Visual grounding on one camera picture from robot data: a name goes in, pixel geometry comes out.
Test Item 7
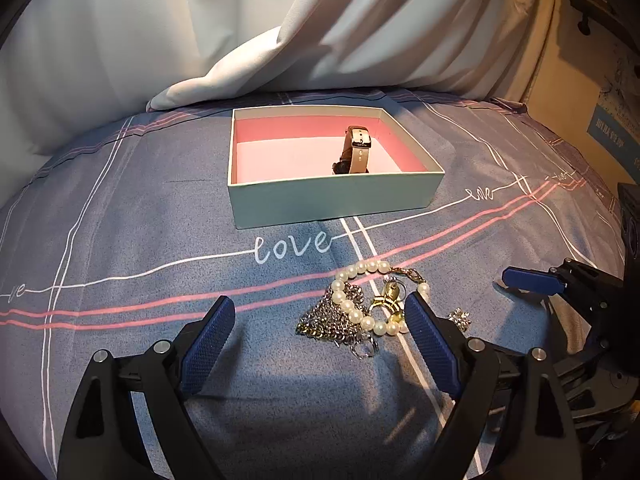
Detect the gold pendant clasp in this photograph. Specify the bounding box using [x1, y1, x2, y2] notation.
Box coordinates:
[370, 269, 426, 323]

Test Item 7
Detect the grey striped bedsheet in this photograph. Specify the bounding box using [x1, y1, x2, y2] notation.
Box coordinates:
[0, 87, 640, 480]

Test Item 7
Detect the silver chain necklace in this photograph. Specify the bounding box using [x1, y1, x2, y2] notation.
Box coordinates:
[296, 282, 373, 348]

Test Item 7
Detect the blue wall poster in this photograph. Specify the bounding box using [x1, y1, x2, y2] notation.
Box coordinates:
[585, 50, 640, 186]

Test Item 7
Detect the silver ring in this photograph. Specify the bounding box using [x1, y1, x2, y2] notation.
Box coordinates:
[352, 337, 381, 360]

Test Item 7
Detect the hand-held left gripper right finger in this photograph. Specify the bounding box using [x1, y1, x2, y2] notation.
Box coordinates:
[404, 291, 583, 480]

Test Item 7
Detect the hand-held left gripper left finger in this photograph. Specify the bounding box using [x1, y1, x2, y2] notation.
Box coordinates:
[57, 296, 237, 480]

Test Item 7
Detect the white curtain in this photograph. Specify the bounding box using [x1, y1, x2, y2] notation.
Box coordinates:
[0, 0, 566, 156]

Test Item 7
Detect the beige strap wristwatch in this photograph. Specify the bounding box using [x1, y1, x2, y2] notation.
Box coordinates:
[331, 126, 373, 173]

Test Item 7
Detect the pale green box pink inside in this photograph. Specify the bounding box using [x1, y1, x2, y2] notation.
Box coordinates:
[227, 105, 446, 231]

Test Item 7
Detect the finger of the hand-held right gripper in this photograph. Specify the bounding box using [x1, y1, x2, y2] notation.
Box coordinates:
[501, 258, 628, 321]
[550, 310, 640, 433]

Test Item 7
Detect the white pearl bracelet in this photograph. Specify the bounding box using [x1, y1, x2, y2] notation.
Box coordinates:
[330, 259, 432, 337]

